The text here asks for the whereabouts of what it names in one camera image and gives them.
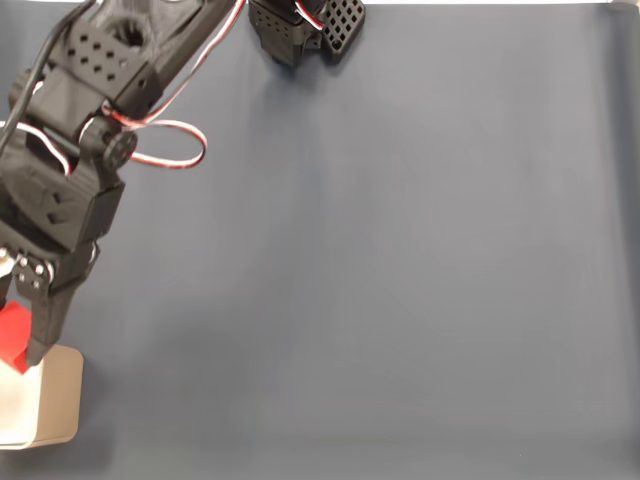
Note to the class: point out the beige square box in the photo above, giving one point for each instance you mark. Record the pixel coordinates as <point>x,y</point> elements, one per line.
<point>60,395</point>

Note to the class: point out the grey-blue table mat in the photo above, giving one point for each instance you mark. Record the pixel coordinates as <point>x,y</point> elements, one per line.
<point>350,275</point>

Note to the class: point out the red cube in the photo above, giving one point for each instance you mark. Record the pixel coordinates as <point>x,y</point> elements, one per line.
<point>12,330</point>

